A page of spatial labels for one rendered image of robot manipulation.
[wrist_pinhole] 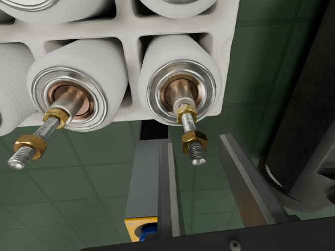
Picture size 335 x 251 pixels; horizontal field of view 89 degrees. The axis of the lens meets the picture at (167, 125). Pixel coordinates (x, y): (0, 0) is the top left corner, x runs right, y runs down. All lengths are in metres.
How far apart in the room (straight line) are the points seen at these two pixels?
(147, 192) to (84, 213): 0.71
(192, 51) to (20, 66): 0.21
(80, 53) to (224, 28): 0.17
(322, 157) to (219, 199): 0.50
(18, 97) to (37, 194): 0.67
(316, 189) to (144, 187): 0.41
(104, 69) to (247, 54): 0.36
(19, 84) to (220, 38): 0.25
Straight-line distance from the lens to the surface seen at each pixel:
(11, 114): 0.26
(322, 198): 0.57
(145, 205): 0.25
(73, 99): 0.20
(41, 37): 0.28
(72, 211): 0.96
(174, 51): 0.18
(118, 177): 0.70
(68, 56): 0.20
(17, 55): 0.31
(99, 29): 0.25
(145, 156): 0.31
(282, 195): 0.60
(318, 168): 0.50
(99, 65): 0.20
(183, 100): 0.16
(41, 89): 0.22
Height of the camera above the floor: 0.42
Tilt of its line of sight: 55 degrees down
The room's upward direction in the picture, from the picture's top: 175 degrees clockwise
